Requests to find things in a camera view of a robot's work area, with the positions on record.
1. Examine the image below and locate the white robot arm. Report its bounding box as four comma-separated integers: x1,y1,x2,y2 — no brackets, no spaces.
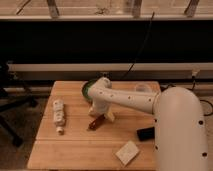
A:
88,77,208,171

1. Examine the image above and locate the white sponge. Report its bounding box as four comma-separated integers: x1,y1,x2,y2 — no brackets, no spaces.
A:
115,141,140,166

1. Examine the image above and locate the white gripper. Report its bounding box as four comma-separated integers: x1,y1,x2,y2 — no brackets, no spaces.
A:
89,100,115,122

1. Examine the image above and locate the red chili pepper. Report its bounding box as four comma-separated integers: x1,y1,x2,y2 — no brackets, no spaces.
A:
88,115,105,131

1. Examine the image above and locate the wooden table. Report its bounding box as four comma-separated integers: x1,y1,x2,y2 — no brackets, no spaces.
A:
27,81,155,171

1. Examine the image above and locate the green bowl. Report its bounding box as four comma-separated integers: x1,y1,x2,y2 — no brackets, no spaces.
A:
81,79,98,103

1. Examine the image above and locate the black rectangular sponge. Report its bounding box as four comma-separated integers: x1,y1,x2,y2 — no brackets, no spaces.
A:
137,127,155,141

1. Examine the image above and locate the black office chair base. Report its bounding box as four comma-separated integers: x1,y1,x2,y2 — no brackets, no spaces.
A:
0,62,38,147

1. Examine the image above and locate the white tube with cap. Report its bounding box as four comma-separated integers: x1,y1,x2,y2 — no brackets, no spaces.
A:
53,99,65,135

